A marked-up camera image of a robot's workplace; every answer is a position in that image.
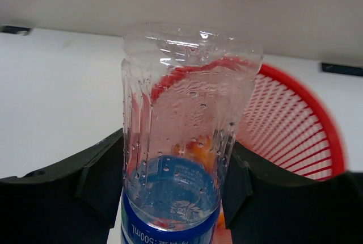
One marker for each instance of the black left corner label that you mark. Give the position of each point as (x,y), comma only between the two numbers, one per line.
(14,30)

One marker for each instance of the orange soda bottle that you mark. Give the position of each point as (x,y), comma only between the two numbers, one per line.
(200,170)

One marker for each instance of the red mesh plastic bin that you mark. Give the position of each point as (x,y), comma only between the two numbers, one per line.
(285,124)

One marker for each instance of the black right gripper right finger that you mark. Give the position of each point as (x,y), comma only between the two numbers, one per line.
(264,203)

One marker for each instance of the black corner label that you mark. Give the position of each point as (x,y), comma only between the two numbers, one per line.
(341,69)
(14,30)

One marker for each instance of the clear bottle blue label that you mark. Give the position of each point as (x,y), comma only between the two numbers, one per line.
(179,82)

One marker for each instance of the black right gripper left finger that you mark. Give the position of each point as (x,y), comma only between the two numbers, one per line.
(72,201)

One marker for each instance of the black right corner label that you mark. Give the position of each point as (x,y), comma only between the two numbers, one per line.
(341,69)

